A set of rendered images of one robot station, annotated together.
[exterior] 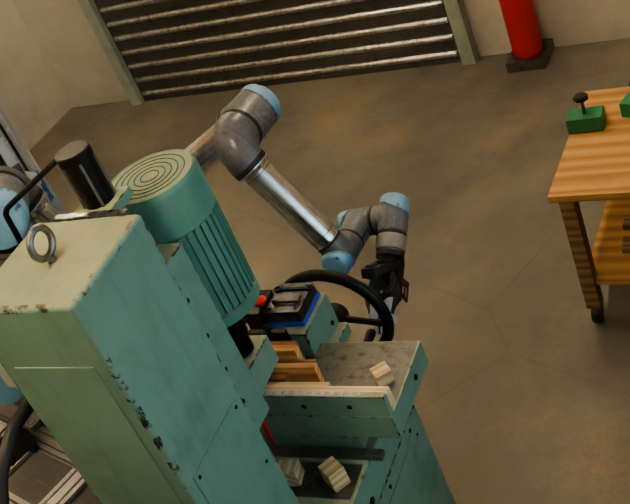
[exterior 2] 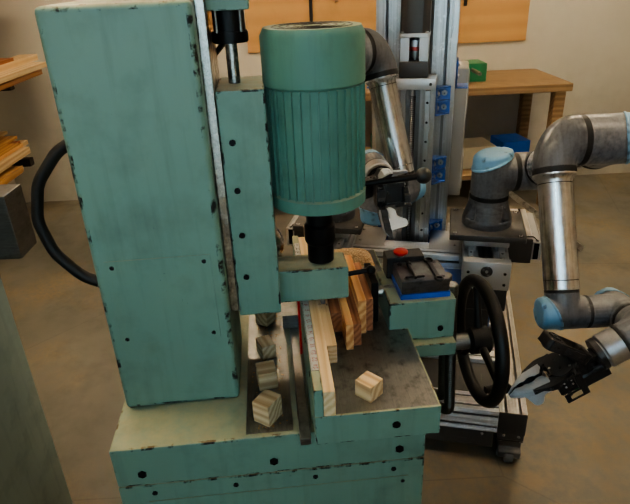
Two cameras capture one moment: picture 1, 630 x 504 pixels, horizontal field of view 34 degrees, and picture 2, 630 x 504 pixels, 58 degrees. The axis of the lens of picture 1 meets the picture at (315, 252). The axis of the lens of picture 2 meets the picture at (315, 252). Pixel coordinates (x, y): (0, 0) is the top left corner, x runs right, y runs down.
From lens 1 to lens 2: 136 cm
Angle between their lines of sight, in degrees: 45
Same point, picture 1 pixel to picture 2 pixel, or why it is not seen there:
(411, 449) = (380, 482)
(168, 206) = (275, 47)
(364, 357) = (397, 366)
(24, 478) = not seen: hidden behind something
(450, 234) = not seen: outside the picture
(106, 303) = (81, 40)
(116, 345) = (72, 85)
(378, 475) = (304, 454)
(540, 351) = not seen: outside the picture
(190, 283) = (249, 132)
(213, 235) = (309, 114)
